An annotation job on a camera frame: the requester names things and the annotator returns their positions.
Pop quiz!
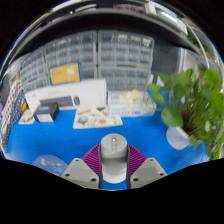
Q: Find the white computer mouse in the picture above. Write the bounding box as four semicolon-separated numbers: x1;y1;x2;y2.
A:
99;132;129;184

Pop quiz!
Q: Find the polka dot patterned cloth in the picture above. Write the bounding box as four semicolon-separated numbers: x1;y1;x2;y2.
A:
0;79;26;153

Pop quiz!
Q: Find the blue white tissue box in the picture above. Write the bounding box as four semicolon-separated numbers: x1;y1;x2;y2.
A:
108;89;158;118

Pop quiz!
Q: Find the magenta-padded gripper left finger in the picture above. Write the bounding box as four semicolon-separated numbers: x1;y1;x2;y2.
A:
60;143;103;190

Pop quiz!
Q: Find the long white keyboard box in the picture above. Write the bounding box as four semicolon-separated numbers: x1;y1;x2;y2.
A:
24;78;108;113

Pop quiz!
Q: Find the green plant in white pot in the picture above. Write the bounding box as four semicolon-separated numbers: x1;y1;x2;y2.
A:
147;68;224;161

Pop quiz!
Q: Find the printed sticker sheet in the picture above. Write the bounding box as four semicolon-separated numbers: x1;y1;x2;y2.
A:
72;105;124;130
18;109;36;125

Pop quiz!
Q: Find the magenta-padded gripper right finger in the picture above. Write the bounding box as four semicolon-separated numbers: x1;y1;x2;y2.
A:
125;143;168;190

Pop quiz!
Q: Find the round blue bunny mouse pad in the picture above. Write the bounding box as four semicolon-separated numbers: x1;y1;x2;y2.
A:
32;154;70;177

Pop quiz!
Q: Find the yellow box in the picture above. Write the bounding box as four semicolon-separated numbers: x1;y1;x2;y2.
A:
48;61;83;86

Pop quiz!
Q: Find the small black box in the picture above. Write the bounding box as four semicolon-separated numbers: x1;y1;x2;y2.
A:
33;102;61;123

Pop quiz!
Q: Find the dark shelf unit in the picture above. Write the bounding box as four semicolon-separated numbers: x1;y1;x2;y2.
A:
6;0;208;58

